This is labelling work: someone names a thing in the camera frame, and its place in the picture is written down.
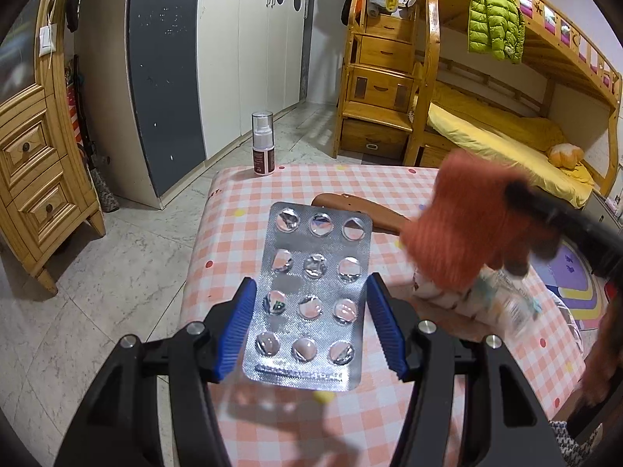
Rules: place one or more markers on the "orange plush toy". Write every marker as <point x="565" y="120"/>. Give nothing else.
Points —
<point x="564" y="153"/>

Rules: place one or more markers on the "wooden bunk bed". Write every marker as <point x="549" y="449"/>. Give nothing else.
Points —
<point x="559" y="53"/>

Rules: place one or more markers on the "white paper tag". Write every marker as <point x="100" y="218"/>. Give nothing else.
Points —
<point x="46" y="41"/>

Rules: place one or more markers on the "orange fuzzy cloth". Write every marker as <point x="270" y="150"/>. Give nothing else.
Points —
<point x="462" y="219"/>

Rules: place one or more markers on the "white and grey wardrobe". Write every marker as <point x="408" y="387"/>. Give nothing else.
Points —
<point x="219" y="58"/>

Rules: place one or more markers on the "spray bottle with clear cap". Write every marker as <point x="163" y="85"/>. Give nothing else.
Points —
<point x="263" y="155"/>

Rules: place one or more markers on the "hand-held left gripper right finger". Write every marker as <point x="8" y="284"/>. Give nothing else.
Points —
<point x="387" y="326"/>

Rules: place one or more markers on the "table with pink checked tablecloth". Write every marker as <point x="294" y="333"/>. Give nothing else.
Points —
<point x="233" y="194"/>

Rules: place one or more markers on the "silver blister pack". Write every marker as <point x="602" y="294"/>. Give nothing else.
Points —
<point x="311" y="277"/>

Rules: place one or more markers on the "green puffer jacket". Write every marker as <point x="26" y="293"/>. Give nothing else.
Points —
<point x="491" y="19"/>

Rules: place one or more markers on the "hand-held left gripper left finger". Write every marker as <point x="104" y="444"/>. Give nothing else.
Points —
<point x="236" y="331"/>

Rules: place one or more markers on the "clear plastic bottle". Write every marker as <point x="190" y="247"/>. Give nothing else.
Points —
<point x="467" y="301"/>

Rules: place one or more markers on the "person's right forearm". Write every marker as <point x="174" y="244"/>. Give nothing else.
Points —
<point x="601" y="360"/>

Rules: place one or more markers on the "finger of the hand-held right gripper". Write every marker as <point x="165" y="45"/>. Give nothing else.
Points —
<point x="540" y="202"/>
<point x="518" y="263"/>

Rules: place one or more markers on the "wooden stair drawers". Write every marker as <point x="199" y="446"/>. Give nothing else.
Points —
<point x="379" y="87"/>

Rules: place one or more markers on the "yellow bedding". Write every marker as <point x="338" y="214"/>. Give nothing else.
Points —
<point x="486" y="126"/>

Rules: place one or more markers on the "wooden cabinet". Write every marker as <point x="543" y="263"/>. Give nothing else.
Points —
<point x="34" y="165"/>

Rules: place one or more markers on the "rainbow oval rug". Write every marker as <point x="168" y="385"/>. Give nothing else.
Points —
<point x="574" y="294"/>

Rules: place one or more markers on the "person's right leg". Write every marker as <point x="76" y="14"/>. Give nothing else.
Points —
<point x="567" y="447"/>

